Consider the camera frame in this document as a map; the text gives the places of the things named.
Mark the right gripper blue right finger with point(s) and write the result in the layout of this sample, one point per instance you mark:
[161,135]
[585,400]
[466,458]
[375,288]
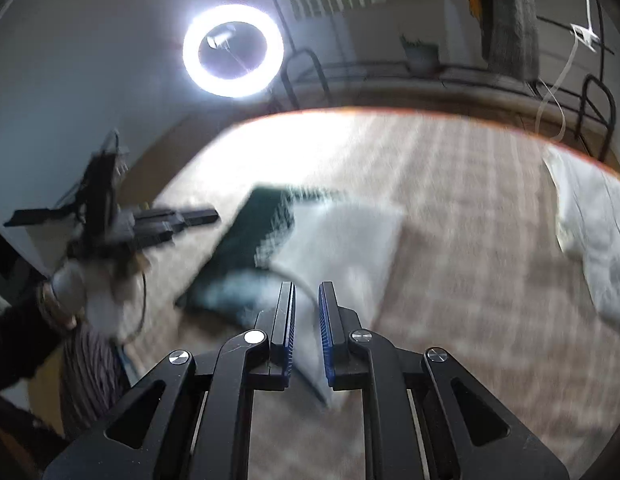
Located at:
[334,339]

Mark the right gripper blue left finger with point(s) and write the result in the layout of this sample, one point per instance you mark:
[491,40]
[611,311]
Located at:
[281,336]

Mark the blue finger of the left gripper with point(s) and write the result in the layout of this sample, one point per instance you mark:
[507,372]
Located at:
[38,216]
[197,217]

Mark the green white printed t-shirt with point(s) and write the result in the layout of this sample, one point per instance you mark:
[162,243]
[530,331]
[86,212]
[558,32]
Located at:
[305,236]

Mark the left gloved hand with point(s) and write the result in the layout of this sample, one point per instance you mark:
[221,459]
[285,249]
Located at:
[110,296]

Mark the beige plaid bed cover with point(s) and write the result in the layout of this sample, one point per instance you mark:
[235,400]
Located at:
[478,270]

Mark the green potted plant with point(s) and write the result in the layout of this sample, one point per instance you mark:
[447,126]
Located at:
[422,58]

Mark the folded white garment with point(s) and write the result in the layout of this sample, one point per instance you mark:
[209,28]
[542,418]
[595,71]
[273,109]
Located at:
[587,224]

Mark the grey plaid coat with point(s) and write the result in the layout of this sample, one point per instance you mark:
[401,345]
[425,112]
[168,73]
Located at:
[511,39]

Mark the ring light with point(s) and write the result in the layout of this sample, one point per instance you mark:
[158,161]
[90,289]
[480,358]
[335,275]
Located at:
[253,60]

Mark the phone holder in ring light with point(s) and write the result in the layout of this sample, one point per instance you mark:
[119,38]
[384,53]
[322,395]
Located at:
[220,40]

